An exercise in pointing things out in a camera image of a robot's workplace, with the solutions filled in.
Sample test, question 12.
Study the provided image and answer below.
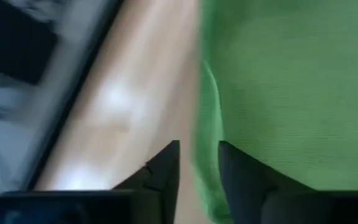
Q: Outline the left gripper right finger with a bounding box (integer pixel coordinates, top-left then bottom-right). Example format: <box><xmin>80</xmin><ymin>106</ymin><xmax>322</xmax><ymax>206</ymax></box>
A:
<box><xmin>218</xmin><ymin>140</ymin><xmax>319</xmax><ymax>224</ymax></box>

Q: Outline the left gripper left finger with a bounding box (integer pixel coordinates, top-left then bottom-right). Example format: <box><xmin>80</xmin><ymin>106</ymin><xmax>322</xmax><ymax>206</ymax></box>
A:
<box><xmin>112</xmin><ymin>139</ymin><xmax>181</xmax><ymax>224</ymax></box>

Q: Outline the black aluminium table frame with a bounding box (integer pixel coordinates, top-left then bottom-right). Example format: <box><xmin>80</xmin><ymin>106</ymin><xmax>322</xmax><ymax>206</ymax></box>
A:
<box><xmin>25</xmin><ymin>0</ymin><xmax>126</xmax><ymax>191</ymax></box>

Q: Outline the black blurred box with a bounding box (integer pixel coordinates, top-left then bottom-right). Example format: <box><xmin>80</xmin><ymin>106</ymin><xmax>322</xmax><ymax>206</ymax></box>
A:
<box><xmin>0</xmin><ymin>0</ymin><xmax>59</xmax><ymax>86</ymax></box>

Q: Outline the grass green microfiber towel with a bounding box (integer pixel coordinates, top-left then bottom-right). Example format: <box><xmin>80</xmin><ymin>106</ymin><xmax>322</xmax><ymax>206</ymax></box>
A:
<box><xmin>190</xmin><ymin>0</ymin><xmax>358</xmax><ymax>224</ymax></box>

